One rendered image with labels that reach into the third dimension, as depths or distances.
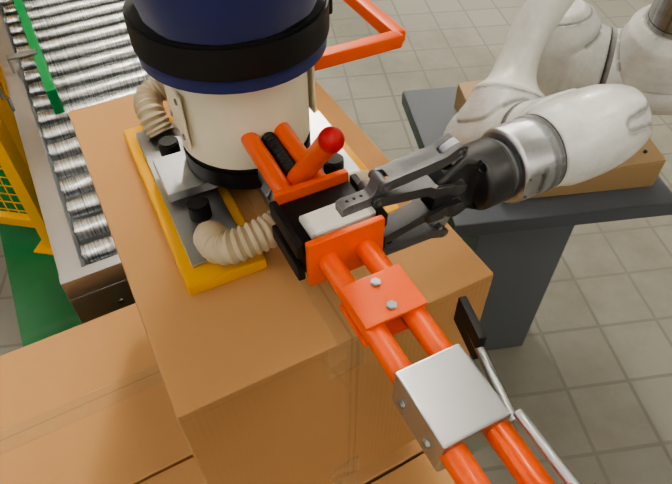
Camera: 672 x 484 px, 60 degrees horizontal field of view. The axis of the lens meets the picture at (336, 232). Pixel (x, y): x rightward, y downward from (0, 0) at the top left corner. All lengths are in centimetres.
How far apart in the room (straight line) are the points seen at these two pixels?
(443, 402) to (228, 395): 26
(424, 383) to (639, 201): 101
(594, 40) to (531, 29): 44
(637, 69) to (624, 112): 54
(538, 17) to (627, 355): 144
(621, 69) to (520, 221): 35
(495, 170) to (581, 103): 14
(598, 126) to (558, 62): 58
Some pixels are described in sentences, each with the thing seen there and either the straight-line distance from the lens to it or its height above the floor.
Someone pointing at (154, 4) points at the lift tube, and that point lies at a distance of 62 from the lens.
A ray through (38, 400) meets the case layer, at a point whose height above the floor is 54.
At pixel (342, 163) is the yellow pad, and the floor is 111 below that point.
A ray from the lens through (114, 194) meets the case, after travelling 87.
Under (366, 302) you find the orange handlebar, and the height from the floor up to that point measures 121.
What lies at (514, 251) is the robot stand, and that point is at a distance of 157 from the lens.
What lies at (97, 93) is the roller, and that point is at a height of 53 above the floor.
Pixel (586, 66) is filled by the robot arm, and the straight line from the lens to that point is 128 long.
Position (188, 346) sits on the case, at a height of 107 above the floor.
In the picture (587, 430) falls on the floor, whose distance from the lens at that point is 192.
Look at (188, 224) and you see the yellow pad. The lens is 76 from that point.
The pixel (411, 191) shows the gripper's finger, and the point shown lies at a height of 123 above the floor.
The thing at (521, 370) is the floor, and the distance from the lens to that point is 195.
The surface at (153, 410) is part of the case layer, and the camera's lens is 125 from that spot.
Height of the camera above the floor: 162
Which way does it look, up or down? 47 degrees down
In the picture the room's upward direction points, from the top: straight up
